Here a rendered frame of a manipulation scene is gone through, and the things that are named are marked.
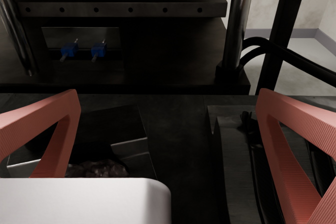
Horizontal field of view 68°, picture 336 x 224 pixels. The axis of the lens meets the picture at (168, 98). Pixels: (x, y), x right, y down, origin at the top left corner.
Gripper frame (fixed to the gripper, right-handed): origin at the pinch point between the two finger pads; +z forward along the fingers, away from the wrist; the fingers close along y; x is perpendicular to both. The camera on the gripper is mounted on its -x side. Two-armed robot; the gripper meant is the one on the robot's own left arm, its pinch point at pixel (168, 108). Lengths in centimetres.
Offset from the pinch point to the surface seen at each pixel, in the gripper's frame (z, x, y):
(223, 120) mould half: 28.8, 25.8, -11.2
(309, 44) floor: 268, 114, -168
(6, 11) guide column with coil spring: 71, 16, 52
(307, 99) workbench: 54, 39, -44
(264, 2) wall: 288, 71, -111
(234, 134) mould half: 25.0, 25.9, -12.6
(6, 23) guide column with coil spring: 70, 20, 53
